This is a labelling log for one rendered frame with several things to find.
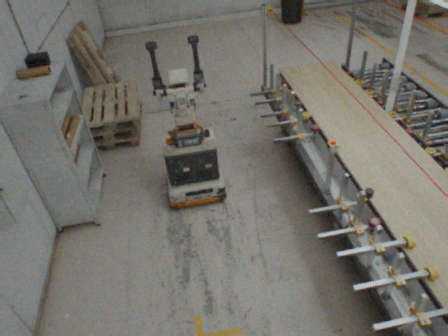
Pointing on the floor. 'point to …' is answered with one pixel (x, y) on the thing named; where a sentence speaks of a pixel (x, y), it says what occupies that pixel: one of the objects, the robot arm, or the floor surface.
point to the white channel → (400, 54)
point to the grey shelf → (27, 136)
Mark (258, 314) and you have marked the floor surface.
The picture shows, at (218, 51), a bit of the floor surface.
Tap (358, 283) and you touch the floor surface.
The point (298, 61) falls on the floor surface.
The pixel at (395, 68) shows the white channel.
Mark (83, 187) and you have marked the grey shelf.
